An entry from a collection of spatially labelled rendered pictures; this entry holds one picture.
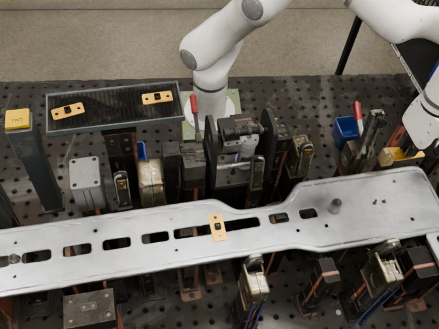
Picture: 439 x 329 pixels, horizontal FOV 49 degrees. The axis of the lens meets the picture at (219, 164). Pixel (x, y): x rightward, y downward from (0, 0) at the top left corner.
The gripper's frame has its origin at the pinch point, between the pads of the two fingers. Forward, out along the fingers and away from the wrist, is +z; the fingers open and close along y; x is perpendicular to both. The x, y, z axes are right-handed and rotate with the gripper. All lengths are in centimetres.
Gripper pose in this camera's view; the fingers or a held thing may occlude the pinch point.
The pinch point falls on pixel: (410, 146)
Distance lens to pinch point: 126.2
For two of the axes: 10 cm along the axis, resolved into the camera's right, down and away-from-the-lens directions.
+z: -0.7, 5.7, 8.2
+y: 2.1, 8.1, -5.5
